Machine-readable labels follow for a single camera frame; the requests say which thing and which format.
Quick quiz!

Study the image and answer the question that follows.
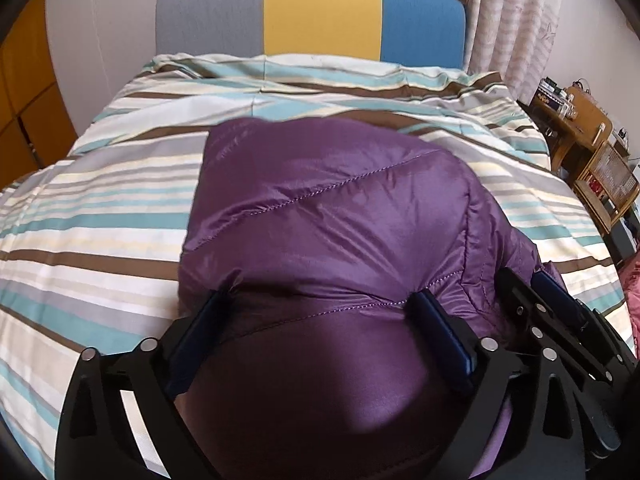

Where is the orange wooden wardrobe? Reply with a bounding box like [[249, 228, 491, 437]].
[[0, 0, 78, 188]]

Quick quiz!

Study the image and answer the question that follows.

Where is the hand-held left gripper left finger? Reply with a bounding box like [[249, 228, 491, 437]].
[[54, 287, 236, 480]]

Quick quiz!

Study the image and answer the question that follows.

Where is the grey yellow blue headboard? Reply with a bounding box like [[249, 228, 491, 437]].
[[156, 0, 468, 73]]

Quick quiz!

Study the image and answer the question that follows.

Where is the pink cloth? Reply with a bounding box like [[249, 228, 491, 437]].
[[617, 255, 640, 356]]

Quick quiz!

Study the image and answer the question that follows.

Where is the wooden wicker chair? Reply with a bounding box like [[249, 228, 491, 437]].
[[572, 140, 640, 233]]

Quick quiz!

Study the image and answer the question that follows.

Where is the striped bed duvet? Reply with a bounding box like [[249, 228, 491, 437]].
[[0, 52, 626, 480]]

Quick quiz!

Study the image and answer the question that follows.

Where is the patterned pale curtain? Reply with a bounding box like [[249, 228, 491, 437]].
[[205, 0, 571, 103]]

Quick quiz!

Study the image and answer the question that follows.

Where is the purple quilted jacket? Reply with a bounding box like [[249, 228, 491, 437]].
[[172, 117, 571, 480]]

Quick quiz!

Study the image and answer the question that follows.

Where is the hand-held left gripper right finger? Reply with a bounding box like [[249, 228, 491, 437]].
[[410, 291, 583, 480]]

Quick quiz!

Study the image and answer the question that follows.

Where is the dark patterned box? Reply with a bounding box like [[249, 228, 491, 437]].
[[537, 77, 568, 108]]

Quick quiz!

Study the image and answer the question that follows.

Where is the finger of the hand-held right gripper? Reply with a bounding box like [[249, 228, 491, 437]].
[[495, 266, 601, 386], [532, 271, 638, 386]]

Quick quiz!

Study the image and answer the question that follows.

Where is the wooden side desk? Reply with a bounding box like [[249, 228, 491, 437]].
[[530, 85, 613, 181]]

